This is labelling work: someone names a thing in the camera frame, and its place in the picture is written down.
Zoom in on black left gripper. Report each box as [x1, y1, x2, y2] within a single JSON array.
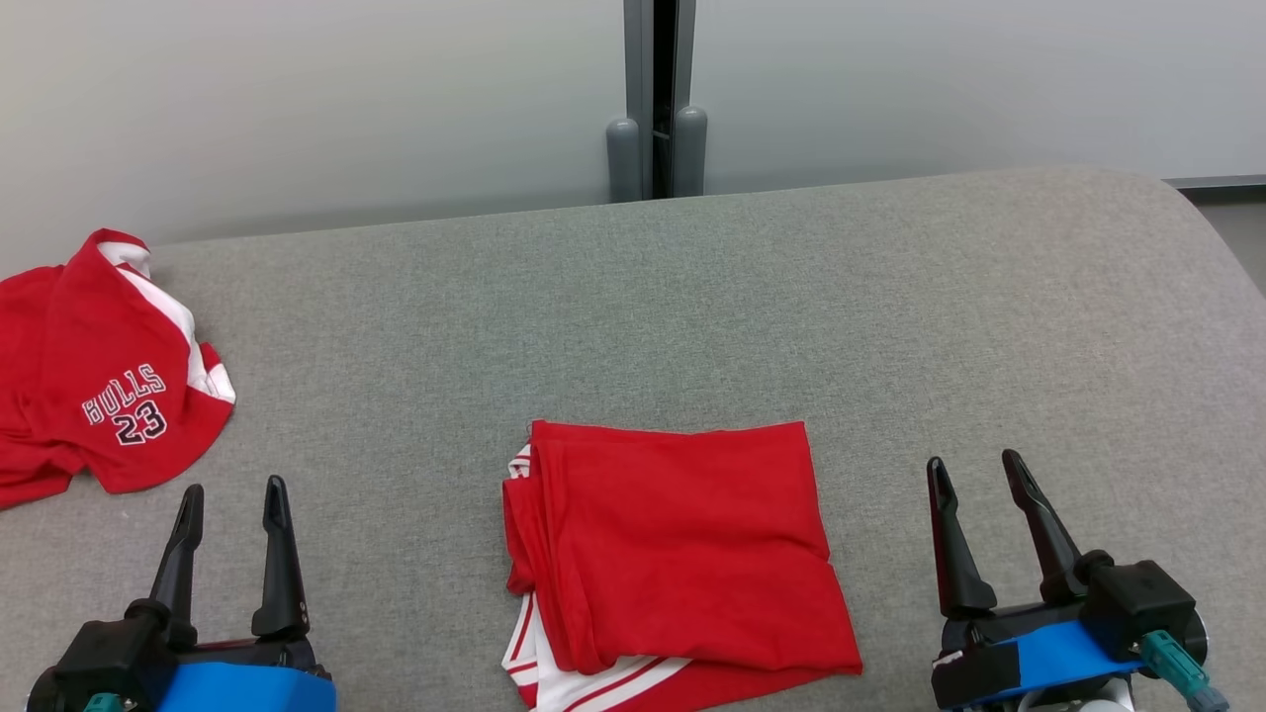
[[28, 476, 337, 712]]

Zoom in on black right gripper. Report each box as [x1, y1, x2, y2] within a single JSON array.
[[927, 450, 1209, 712]]

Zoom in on red Bulls 23 shorts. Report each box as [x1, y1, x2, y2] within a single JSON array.
[[0, 228, 237, 511]]

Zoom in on red basketball jersey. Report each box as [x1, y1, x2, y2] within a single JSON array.
[[501, 419, 863, 712]]

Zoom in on grey partition frame post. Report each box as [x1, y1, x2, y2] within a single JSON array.
[[605, 0, 709, 204]]

